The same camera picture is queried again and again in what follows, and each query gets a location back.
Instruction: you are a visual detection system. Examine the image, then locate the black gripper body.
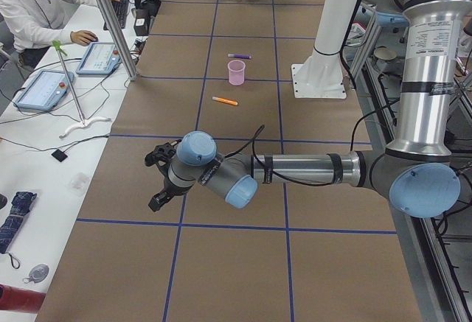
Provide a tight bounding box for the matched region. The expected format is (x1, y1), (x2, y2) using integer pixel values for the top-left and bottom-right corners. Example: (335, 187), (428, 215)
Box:
(163, 176), (190, 199)

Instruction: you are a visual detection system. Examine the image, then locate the purple marker pen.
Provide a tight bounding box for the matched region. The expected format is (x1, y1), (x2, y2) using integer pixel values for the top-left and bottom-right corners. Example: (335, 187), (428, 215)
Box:
(227, 53), (252, 60)

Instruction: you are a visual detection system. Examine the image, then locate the orange marker pen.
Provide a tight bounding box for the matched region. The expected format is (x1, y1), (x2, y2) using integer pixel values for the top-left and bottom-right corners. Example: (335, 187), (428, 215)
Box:
(212, 97), (239, 106)

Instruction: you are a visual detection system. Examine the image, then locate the pink mesh pen holder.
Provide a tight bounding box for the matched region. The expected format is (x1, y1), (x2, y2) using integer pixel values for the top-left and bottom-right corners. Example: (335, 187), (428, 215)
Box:
(227, 60), (246, 85)

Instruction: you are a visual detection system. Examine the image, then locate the clear plastic lid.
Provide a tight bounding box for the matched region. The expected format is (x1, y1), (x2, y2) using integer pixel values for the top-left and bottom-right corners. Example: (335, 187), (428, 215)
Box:
(67, 172), (90, 196)

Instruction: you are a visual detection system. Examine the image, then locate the thin metal rod stand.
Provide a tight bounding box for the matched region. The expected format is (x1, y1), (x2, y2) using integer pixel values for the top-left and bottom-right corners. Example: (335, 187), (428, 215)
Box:
(51, 40), (112, 139)

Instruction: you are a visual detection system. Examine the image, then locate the small black square device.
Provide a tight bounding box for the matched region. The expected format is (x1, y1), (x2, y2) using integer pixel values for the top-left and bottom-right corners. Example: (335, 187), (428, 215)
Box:
(51, 149), (68, 162)

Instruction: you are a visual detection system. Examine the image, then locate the black cardboard box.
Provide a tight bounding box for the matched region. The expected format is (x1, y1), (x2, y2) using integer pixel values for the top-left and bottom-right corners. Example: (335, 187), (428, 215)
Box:
(133, 9), (150, 36)

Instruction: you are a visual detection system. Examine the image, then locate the black keyboard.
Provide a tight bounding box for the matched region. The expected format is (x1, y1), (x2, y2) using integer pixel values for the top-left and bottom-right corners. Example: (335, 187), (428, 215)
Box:
(111, 0), (129, 29)

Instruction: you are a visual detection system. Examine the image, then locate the far teach pendant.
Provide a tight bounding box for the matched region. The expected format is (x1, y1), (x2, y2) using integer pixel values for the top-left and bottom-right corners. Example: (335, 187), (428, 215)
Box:
(76, 42), (121, 77)

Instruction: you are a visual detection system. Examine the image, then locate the teach pendant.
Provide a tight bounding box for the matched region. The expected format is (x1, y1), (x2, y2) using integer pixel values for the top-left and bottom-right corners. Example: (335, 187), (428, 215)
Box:
(14, 70), (74, 111)
(76, 42), (121, 77)

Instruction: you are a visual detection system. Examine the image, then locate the folded blue umbrella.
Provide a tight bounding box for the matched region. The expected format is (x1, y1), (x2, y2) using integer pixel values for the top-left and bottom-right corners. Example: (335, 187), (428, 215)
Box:
(1, 192), (37, 254)

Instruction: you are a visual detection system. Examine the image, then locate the near teach pendant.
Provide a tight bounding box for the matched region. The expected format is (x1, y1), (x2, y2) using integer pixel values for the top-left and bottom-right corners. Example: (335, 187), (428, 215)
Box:
(14, 70), (74, 111)

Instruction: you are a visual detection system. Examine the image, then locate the red cylinder bottle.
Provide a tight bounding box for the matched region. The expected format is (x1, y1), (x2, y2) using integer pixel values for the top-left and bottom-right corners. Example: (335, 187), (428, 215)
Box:
(0, 284), (46, 313)

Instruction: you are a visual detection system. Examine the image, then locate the person in white hoodie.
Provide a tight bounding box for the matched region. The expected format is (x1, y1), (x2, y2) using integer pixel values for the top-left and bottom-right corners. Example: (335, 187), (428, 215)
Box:
(0, 0), (122, 69)

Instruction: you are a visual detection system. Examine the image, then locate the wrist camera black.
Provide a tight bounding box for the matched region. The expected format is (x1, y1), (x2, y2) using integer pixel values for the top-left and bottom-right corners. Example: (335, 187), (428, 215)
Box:
(145, 141), (179, 172)

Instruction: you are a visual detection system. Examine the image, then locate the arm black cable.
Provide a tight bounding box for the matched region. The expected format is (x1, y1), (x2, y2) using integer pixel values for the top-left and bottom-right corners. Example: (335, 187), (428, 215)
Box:
(221, 125), (355, 186)

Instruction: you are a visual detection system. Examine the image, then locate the white camera stand column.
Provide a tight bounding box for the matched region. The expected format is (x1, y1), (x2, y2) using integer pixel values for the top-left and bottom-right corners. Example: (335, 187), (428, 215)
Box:
(291, 0), (358, 99)

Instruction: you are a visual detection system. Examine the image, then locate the grey round keychain pouch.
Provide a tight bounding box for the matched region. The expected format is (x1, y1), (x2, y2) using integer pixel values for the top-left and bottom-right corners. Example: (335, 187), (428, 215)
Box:
(23, 264), (49, 284)

